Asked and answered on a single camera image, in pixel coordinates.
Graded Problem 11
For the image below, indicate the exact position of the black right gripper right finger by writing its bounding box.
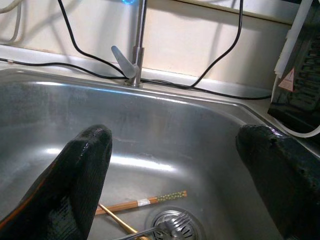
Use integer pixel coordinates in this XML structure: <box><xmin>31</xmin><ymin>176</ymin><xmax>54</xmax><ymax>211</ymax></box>
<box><xmin>235</xmin><ymin>124</ymin><xmax>320</xmax><ymax>240</ymax></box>

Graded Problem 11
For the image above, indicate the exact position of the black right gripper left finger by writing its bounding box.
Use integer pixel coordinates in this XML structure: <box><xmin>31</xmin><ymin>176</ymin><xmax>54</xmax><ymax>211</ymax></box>
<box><xmin>0</xmin><ymin>123</ymin><xmax>113</xmax><ymax>240</ymax></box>

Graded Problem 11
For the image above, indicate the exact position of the steel fork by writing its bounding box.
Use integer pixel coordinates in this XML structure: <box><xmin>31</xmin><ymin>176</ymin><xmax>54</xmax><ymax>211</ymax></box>
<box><xmin>112</xmin><ymin>211</ymin><xmax>191</xmax><ymax>240</ymax></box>

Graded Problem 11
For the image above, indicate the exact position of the black kitchen appliance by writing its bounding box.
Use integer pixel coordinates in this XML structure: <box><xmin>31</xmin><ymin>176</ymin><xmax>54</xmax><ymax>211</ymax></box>
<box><xmin>267</xmin><ymin>0</ymin><xmax>320</xmax><ymax>136</ymax></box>

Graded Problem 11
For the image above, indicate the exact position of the steel sink drain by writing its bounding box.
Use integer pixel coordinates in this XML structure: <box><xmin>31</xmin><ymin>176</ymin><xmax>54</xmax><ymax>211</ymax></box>
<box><xmin>150</xmin><ymin>209</ymin><xmax>201</xmax><ymax>240</ymax></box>

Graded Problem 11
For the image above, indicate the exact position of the stainless steel sink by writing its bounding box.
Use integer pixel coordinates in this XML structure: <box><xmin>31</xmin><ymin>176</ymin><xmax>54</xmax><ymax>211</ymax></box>
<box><xmin>0</xmin><ymin>68</ymin><xmax>320</xmax><ymax>240</ymax></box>

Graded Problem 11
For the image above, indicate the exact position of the steel faucet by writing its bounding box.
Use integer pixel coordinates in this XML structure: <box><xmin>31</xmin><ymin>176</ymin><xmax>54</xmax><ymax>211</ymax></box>
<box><xmin>110</xmin><ymin>0</ymin><xmax>149</xmax><ymax>88</ymax></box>

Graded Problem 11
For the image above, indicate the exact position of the black cable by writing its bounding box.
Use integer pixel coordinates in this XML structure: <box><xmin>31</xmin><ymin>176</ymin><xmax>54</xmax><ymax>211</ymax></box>
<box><xmin>57</xmin><ymin>0</ymin><xmax>128</xmax><ymax>77</ymax></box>
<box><xmin>191</xmin><ymin>0</ymin><xmax>245</xmax><ymax>88</ymax></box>
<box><xmin>0</xmin><ymin>57</ymin><xmax>273</xmax><ymax>100</ymax></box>

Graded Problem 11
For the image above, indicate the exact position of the white appliance hose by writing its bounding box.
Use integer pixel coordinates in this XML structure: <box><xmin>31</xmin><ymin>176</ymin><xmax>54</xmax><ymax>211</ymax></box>
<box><xmin>270</xmin><ymin>0</ymin><xmax>320</xmax><ymax>139</ymax></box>

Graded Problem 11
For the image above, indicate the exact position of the white cable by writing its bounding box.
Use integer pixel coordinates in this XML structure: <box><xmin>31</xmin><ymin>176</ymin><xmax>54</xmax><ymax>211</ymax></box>
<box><xmin>0</xmin><ymin>0</ymin><xmax>24</xmax><ymax>44</ymax></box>

